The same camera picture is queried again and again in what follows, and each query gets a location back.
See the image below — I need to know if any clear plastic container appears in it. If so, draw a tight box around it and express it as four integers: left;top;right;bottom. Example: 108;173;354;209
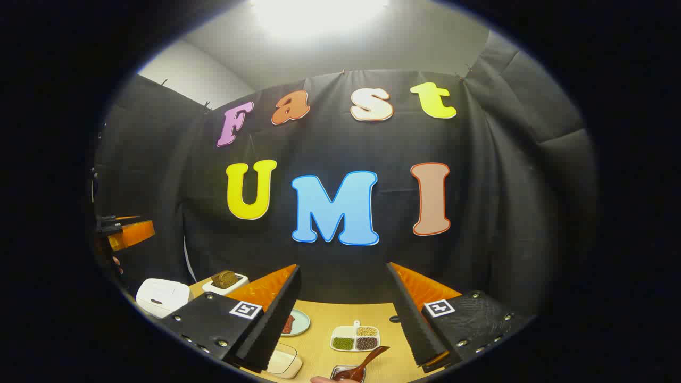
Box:
264;343;303;379

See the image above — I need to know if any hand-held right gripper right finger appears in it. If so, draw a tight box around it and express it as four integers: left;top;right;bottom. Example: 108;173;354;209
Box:
385;262;534;374

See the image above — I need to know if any brown bread slice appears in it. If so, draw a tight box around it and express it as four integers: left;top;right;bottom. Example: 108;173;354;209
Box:
211;270;240;289

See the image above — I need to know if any pale green plate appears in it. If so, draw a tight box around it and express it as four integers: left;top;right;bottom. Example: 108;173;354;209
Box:
280;309;311;337

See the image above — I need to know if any white toaster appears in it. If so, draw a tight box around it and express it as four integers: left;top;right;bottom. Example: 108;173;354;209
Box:
202;270;250;296

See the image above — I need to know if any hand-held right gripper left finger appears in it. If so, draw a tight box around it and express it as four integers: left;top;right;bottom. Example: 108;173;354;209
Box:
160;264;302;374

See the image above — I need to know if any white rice cooker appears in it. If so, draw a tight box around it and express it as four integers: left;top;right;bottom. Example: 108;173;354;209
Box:
136;278;195;319

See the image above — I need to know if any white divided bean dish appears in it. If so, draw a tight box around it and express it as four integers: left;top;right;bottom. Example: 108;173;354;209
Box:
330;321;380;352

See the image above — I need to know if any brown wooden spoon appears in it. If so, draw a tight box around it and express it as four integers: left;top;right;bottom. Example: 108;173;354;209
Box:
334;346;391;381

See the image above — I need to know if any white power cable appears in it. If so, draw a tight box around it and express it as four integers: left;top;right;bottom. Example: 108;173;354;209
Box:
183;237;195;284

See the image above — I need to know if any black backdrop cloth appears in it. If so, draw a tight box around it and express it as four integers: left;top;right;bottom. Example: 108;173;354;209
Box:
93;32;599;320

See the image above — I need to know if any metal wire chopstick holder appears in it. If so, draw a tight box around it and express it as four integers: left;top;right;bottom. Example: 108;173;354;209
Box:
330;365;368;383

